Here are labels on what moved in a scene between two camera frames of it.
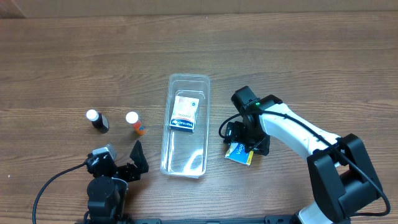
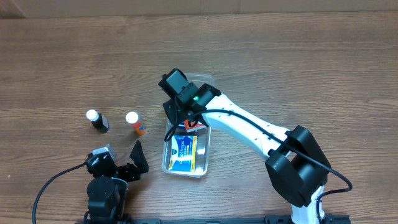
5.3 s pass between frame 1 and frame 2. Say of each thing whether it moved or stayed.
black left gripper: stayed
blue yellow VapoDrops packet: moved
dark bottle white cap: stayed
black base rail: stayed
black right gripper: moved
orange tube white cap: stayed
